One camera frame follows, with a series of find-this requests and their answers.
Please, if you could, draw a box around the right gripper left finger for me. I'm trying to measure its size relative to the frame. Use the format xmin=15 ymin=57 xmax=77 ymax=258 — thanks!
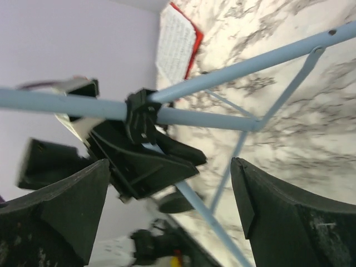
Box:
xmin=1 ymin=160 xmax=110 ymax=266

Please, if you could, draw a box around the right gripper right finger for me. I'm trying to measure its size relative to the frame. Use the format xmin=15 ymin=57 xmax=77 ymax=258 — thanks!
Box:
xmin=230 ymin=157 xmax=355 ymax=266

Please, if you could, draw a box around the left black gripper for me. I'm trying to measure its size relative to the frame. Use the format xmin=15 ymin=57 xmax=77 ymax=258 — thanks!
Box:
xmin=15 ymin=119 xmax=208 ymax=204

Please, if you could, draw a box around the sheet music red folder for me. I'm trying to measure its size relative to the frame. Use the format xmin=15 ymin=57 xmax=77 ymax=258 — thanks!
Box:
xmin=156 ymin=2 xmax=204 ymax=85

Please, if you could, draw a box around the light blue music stand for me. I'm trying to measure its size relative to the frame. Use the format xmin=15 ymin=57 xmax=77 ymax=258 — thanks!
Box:
xmin=1 ymin=22 xmax=355 ymax=266

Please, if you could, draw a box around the black microphone stand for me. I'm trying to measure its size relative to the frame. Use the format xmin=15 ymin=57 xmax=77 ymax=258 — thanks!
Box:
xmin=157 ymin=191 xmax=194 ymax=214

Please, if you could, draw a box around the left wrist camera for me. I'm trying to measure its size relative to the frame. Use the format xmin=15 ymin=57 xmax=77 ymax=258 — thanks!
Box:
xmin=17 ymin=77 xmax=105 ymax=143

